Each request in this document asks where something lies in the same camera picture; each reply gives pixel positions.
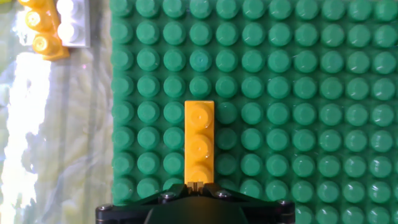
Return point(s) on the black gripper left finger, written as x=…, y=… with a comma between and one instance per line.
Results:
x=130, y=213

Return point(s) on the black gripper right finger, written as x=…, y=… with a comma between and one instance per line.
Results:
x=267, y=213

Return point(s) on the yellow-orange four-stud block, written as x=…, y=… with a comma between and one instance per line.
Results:
x=43, y=37
x=199, y=137

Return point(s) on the white four-stud block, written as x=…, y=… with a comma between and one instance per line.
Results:
x=74, y=31

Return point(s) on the green studded baseplate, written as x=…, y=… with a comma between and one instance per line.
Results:
x=280, y=93

